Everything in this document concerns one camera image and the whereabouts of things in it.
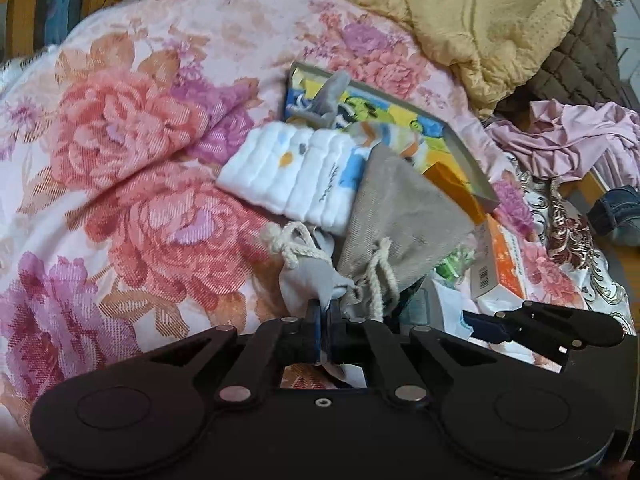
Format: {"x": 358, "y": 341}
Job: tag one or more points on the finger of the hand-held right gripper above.
{"x": 482, "y": 327}

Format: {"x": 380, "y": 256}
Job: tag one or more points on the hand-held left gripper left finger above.
{"x": 312, "y": 332}

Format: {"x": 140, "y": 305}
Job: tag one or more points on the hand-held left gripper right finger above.
{"x": 334, "y": 332}

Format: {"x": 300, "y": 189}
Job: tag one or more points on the white quilted muslin cloth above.
{"x": 280, "y": 175}

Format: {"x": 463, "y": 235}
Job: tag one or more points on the grey tray with cartoon lining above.
{"x": 400, "y": 125}

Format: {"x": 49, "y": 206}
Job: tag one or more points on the orange and white carton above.
{"x": 505, "y": 270}

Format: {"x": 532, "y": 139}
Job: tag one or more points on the green printed plastic bag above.
{"x": 452, "y": 265}

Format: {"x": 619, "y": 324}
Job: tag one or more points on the gold ornate patterned sheet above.
{"x": 570, "y": 230}

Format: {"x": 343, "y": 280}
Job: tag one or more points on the blue jeans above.
{"x": 617, "y": 210}

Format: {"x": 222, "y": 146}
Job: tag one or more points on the pink cloth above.
{"x": 560, "y": 145}

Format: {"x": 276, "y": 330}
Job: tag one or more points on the orange blue striped sock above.
{"x": 385, "y": 137}

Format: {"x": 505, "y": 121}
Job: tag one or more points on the grey sock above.
{"x": 327, "y": 100}

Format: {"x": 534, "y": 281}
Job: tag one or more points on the pink floral blanket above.
{"x": 125, "y": 160}

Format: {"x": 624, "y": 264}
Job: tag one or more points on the brown quilted jacket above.
{"x": 585, "y": 60}

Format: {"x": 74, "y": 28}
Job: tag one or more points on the yellow quilt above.
{"x": 450, "y": 20}

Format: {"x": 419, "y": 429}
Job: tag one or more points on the blue printed poster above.
{"x": 60, "y": 10}

